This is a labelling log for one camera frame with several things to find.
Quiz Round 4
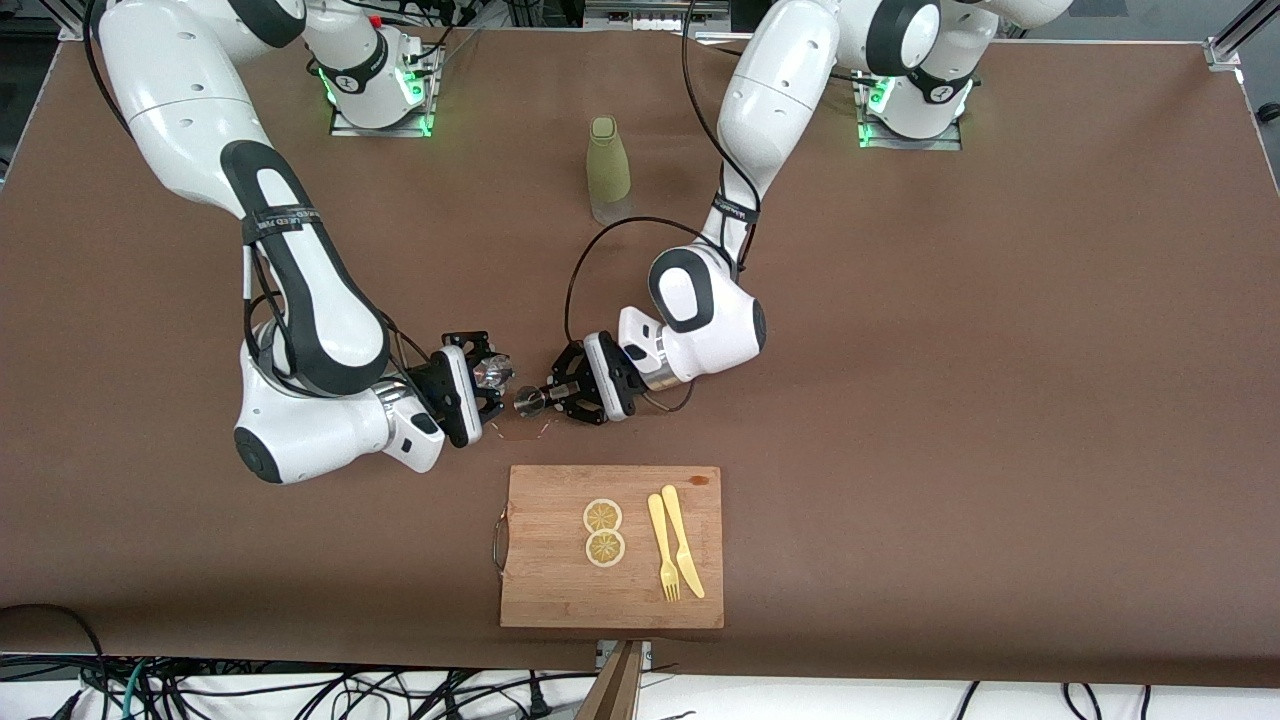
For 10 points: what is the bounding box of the small glass measuring cup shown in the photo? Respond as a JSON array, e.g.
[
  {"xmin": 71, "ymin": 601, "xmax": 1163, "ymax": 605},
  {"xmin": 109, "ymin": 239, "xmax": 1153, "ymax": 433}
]
[{"xmin": 472, "ymin": 352, "xmax": 517, "ymax": 393}]

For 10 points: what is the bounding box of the yellow plastic fork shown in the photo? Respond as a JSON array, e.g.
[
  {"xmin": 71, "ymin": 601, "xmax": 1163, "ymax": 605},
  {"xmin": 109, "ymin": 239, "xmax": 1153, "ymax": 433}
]
[{"xmin": 647, "ymin": 493, "xmax": 682, "ymax": 603}]

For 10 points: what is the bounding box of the wooden cutting board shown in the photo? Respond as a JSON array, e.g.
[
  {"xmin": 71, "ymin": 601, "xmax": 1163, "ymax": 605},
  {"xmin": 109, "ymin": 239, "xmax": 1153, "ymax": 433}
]
[{"xmin": 491, "ymin": 464, "xmax": 725, "ymax": 630}]

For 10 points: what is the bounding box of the yellow plastic knife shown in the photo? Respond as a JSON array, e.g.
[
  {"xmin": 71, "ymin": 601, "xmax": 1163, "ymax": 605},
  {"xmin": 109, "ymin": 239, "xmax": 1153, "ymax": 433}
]
[{"xmin": 661, "ymin": 484, "xmax": 706, "ymax": 599}]

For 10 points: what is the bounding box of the green sleeved glass bottle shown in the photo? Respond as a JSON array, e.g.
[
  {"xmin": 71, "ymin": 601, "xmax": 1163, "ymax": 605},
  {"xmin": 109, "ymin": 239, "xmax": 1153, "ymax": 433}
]
[{"xmin": 586, "ymin": 116, "xmax": 633, "ymax": 226}]

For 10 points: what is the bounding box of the wooden bar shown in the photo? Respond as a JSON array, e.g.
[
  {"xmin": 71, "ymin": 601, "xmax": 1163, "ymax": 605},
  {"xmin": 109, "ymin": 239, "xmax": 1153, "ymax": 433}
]
[{"xmin": 575, "ymin": 642, "xmax": 643, "ymax": 720}]

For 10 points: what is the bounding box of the grey equipment box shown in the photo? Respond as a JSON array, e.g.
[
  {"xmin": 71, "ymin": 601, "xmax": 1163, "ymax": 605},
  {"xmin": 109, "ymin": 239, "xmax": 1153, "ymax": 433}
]
[{"xmin": 583, "ymin": 0, "xmax": 733, "ymax": 31}]

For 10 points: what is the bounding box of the brown table cover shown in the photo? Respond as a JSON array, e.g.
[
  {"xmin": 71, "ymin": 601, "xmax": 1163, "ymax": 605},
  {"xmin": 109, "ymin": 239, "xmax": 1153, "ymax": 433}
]
[{"xmin": 0, "ymin": 18, "xmax": 1280, "ymax": 691}]

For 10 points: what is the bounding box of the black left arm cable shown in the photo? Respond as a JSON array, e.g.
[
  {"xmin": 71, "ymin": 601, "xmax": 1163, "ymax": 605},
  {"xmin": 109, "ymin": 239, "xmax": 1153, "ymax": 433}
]
[{"xmin": 565, "ymin": 0, "xmax": 761, "ymax": 413}]

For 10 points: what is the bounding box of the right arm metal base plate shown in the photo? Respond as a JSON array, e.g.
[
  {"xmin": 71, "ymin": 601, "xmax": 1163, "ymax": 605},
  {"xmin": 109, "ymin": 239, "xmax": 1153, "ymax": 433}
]
[{"xmin": 330, "ymin": 45, "xmax": 443, "ymax": 138}]

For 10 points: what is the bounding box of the small metal bracket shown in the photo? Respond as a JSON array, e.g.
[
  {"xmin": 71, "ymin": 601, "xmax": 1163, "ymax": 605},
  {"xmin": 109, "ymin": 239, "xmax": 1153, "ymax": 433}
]
[{"xmin": 597, "ymin": 640, "xmax": 653, "ymax": 673}]

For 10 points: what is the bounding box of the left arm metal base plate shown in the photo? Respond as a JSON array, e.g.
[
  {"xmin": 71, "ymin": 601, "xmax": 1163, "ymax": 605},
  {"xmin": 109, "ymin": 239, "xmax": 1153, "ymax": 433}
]
[{"xmin": 855, "ymin": 75, "xmax": 963, "ymax": 151}]

